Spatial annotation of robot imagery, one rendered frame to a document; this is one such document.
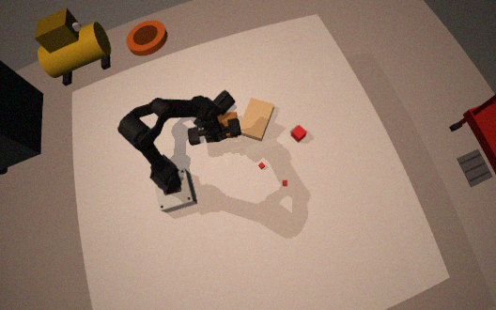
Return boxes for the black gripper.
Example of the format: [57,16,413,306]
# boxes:
[188,118,241,146]

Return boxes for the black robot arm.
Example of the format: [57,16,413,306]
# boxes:
[117,90,235,195]

